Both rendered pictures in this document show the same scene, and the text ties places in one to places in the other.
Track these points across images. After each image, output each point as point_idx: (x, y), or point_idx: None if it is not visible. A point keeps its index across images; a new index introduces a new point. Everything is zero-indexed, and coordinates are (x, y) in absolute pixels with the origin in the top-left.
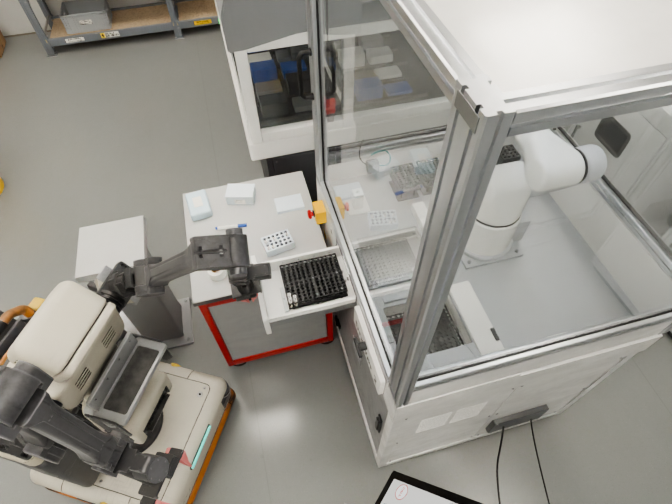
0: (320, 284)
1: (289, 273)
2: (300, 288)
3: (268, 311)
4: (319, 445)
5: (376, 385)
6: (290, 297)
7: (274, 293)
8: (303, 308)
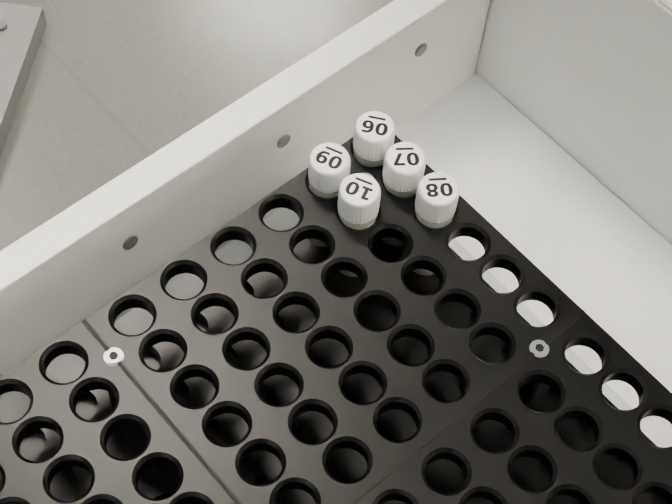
0: (134, 501)
1: (621, 488)
2: (358, 342)
3: (569, 168)
4: None
5: None
6: (393, 156)
7: (648, 357)
8: (202, 157)
